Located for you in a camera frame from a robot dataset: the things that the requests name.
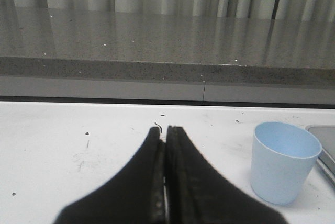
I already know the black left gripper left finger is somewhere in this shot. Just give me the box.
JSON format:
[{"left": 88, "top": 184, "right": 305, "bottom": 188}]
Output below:
[{"left": 55, "top": 127, "right": 165, "bottom": 223}]

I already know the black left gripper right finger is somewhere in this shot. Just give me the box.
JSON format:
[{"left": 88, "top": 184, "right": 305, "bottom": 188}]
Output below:
[{"left": 165, "top": 126, "right": 286, "bottom": 223}]

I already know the light blue plastic cup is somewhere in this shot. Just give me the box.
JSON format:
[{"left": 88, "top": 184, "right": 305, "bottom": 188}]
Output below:
[{"left": 251, "top": 122, "right": 322, "bottom": 205}]

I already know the silver digital kitchen scale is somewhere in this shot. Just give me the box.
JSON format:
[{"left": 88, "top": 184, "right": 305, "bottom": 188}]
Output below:
[{"left": 306, "top": 125, "right": 334, "bottom": 185}]

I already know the grey stone counter ledge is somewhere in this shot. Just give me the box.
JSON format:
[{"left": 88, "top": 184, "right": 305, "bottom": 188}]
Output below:
[{"left": 0, "top": 6, "right": 335, "bottom": 104}]

